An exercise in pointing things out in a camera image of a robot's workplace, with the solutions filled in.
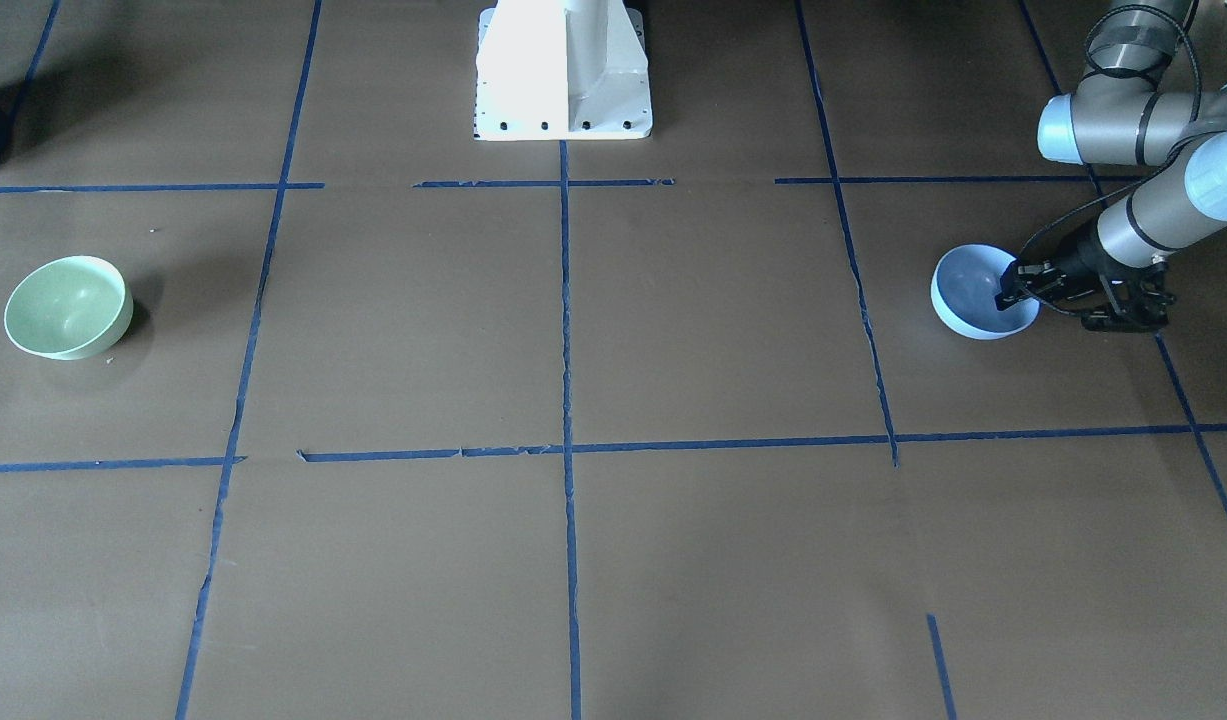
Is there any green bowl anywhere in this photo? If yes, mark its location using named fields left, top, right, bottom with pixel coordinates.
left=2, top=255, right=136, bottom=361

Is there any blue bowl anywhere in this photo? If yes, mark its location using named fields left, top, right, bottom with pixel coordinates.
left=930, top=243, right=1040, bottom=341

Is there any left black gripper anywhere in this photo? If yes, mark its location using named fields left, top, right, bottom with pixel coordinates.
left=994, top=232, right=1106, bottom=312

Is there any white mounting pillar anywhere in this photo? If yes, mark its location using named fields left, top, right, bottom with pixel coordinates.
left=472, top=1, right=654, bottom=142

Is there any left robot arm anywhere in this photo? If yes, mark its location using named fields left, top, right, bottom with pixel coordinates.
left=994, top=1, right=1227, bottom=331

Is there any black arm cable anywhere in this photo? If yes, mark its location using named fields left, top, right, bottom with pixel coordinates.
left=1018, top=5, right=1204, bottom=261

